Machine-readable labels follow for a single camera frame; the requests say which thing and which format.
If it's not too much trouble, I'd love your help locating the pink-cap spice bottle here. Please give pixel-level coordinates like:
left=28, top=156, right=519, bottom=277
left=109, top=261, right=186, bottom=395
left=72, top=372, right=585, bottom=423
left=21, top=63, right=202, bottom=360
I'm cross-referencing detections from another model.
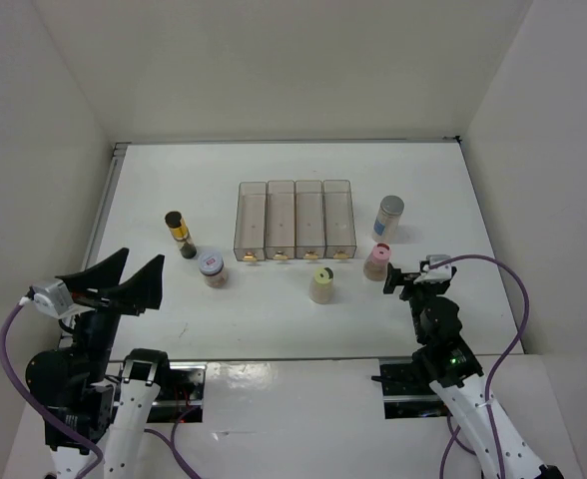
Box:
left=363, top=242, right=391, bottom=281

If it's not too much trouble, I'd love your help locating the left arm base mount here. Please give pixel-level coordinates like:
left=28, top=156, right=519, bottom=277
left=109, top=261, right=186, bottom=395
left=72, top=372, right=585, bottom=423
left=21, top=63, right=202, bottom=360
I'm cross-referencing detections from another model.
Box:
left=104, top=359, right=208, bottom=424

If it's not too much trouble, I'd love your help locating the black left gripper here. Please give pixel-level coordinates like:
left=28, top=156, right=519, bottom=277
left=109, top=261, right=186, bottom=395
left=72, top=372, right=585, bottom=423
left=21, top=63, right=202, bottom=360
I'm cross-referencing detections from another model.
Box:
left=56, top=244, right=165, bottom=381

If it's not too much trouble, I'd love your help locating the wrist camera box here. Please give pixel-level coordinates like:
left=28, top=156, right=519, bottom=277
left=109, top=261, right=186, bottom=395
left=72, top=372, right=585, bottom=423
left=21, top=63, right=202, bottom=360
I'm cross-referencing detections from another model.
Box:
left=23, top=278, right=82, bottom=319
left=414, top=254, right=454, bottom=283

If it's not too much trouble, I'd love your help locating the silver-lid blue-label jar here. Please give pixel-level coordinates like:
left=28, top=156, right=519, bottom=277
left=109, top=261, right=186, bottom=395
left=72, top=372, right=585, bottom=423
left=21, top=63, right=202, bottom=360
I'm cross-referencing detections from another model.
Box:
left=372, top=195, right=404, bottom=243

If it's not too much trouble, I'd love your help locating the grey-lid red-label spice jar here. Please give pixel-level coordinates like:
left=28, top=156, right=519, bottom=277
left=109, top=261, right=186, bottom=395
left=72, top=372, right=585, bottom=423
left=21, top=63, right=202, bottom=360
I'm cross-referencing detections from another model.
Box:
left=199, top=250, right=228, bottom=288

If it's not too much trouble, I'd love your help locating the tall black-cap gold bottle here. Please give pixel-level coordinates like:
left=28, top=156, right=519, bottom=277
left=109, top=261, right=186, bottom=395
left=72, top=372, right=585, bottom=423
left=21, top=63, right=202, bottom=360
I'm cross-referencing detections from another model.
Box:
left=165, top=211, right=198, bottom=259

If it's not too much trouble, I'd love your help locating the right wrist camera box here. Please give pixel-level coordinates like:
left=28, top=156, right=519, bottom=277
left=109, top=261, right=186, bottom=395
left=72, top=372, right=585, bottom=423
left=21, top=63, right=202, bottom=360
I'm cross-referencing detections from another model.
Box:
left=414, top=254, right=454, bottom=283

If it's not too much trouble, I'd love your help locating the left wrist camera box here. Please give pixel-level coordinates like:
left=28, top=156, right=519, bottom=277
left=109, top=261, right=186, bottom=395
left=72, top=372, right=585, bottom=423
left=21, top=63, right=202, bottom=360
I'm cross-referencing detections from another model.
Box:
left=23, top=278, right=82, bottom=319

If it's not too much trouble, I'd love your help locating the purple cable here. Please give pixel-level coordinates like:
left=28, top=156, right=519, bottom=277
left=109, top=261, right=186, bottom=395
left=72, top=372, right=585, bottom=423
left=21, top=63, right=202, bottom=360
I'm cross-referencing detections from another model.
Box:
left=438, top=253, right=531, bottom=479
left=0, top=300, right=206, bottom=479

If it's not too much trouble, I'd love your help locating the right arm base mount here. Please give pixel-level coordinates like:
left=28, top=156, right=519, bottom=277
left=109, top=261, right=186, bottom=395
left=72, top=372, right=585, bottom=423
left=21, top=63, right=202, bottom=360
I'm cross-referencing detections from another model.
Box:
left=370, top=359, right=448, bottom=420

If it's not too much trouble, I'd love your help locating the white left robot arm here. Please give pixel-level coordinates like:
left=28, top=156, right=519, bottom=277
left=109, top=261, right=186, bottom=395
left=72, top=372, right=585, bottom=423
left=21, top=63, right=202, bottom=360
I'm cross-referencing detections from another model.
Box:
left=25, top=247, right=173, bottom=478

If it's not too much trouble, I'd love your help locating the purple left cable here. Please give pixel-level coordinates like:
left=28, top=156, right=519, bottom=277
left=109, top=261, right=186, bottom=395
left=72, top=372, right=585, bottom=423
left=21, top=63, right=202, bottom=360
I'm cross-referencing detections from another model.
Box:
left=0, top=300, right=206, bottom=479

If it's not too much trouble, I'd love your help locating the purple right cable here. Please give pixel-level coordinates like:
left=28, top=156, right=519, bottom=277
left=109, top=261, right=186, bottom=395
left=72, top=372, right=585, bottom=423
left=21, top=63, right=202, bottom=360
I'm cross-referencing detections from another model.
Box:
left=438, top=253, right=531, bottom=479

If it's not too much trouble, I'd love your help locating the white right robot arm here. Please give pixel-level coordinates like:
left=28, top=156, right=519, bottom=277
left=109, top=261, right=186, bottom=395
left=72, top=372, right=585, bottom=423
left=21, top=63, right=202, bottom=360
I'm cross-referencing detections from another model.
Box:
left=383, top=259, right=563, bottom=478

